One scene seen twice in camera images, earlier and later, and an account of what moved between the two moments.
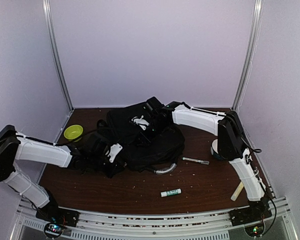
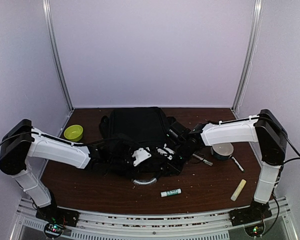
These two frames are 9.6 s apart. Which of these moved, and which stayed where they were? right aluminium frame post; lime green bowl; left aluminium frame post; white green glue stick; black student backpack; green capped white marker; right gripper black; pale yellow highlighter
Moved: black student backpack; green capped white marker; right gripper black
Stayed: pale yellow highlighter; left aluminium frame post; right aluminium frame post; white green glue stick; lime green bowl
